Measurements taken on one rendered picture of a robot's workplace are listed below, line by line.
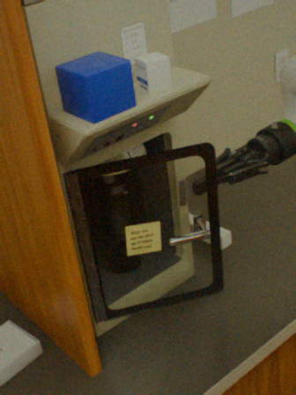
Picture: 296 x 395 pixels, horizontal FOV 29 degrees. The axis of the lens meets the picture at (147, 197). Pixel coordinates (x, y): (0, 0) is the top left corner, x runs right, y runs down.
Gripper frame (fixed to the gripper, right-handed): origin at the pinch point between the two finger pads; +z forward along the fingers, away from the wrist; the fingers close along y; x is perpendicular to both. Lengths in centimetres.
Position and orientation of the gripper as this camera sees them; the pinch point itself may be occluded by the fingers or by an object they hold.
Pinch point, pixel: (206, 182)
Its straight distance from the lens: 126.8
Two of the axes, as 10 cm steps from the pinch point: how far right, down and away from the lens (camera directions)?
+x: 1.1, 8.5, 5.1
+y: 6.4, 3.3, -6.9
